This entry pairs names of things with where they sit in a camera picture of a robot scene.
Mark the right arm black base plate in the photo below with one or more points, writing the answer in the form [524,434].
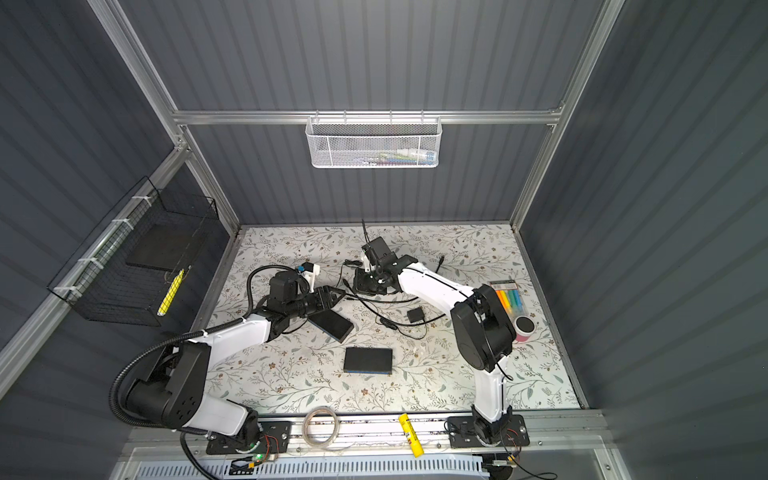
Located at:
[475,432]

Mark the black wire mesh basket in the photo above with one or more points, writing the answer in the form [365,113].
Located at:
[124,274]

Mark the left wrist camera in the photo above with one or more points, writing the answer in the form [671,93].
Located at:
[290,284]

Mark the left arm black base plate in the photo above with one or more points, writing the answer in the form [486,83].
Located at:
[258,437]

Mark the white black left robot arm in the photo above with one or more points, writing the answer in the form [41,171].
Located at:
[164,386]

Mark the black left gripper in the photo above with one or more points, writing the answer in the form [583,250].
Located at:
[326,302]

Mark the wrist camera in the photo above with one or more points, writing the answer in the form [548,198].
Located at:
[378,253]
[290,284]

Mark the white wire mesh basket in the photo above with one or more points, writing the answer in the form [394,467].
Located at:
[367,145]

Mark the small black power adapter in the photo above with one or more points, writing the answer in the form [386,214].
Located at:
[416,315]

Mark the coloured marker pack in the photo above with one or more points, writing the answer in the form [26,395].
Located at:
[508,292]

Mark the black network switch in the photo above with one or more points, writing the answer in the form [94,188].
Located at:
[365,360]
[333,324]

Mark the yellow marker in black basket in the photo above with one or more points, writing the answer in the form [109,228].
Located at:
[170,294]

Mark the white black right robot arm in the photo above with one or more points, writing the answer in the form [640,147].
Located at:
[483,330]

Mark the yellow glue stick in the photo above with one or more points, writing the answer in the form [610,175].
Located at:
[411,435]

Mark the pink black tape roll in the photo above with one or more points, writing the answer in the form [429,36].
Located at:
[524,327]

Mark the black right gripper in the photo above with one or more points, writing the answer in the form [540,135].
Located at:
[359,284]

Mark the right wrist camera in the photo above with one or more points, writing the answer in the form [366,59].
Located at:
[378,253]

